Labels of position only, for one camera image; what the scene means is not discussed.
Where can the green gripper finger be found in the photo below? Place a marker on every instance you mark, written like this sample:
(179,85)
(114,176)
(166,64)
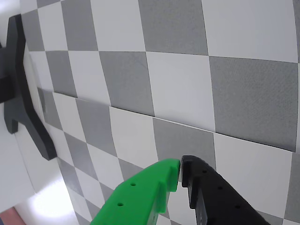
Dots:
(140,194)

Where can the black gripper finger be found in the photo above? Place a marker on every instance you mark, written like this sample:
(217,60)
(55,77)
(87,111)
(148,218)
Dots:
(215,199)

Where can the grey white checkerboard mat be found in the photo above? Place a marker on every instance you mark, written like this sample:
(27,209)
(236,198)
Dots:
(178,82)

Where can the black stand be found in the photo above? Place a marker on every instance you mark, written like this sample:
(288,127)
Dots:
(18,70)

